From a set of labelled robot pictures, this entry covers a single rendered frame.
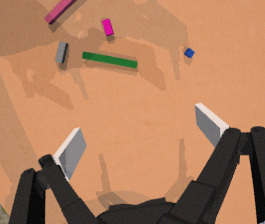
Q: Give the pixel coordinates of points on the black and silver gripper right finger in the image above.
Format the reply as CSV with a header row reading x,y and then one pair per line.
x,y
207,193

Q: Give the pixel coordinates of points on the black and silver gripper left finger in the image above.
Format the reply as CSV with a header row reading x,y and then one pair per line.
x,y
29,205

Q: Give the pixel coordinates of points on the short grey rod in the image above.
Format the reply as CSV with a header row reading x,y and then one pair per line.
x,y
61,52

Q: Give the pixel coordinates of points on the small magenta block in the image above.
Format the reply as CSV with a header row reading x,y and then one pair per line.
x,y
108,27

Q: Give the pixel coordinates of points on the pink rod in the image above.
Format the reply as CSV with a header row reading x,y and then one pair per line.
x,y
58,11

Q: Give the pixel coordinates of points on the green rod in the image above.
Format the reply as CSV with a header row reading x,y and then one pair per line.
x,y
109,59

